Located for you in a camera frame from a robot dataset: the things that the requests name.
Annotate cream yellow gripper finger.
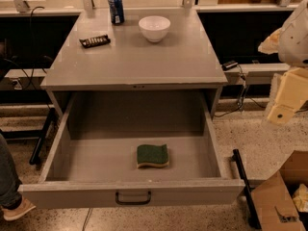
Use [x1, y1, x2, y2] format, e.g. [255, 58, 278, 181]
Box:
[266, 67, 308, 126]

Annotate green and yellow sponge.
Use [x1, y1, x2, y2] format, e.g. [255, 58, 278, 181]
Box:
[137, 144, 169, 168]

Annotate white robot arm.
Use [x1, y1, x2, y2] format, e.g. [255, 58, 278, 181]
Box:
[258, 0, 308, 126]

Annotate grey cabinet with counter top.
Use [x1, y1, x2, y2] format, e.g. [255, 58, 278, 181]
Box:
[41, 7, 227, 114]

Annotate open grey top drawer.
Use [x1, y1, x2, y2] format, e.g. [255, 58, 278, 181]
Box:
[20, 90, 244, 208]

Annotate small black device on ledge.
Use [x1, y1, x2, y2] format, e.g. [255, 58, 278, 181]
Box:
[221, 61, 238, 71]

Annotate black table leg right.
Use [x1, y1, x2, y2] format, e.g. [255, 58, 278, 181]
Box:
[232, 149, 261, 229]

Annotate black table leg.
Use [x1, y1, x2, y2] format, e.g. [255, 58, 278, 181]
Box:
[232, 149, 261, 229]
[29, 108, 55, 165]

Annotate yellow crumpled item in box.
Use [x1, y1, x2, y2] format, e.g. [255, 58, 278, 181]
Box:
[292, 184, 308, 213]

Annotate brown cardboard box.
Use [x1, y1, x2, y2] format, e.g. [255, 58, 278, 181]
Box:
[251, 150, 308, 231]

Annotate white ceramic bowl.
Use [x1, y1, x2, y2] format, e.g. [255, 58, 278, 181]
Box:
[139, 15, 170, 42]

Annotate dark snack bar packet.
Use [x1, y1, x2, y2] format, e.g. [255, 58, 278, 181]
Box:
[80, 35, 111, 48]

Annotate blue soda can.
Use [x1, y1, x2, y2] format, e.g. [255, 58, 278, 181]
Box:
[108, 0, 125, 25]

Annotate black table leg left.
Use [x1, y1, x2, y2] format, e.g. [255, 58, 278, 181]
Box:
[29, 108, 55, 165]

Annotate blue jeans leg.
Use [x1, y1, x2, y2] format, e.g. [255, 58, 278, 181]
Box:
[0, 135, 22, 210]

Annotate beige shoe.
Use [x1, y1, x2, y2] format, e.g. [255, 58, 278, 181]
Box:
[2, 197, 36, 221]

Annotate black cable on right floor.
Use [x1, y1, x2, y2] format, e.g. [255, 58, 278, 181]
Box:
[214, 64, 268, 118]

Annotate black drawer handle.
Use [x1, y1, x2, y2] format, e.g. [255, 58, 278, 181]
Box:
[115, 192, 152, 206]

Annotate black cable under drawer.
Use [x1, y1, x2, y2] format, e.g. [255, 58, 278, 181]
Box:
[81, 208, 93, 231]

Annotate black cable on left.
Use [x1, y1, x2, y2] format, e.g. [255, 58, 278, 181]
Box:
[0, 5, 54, 91]

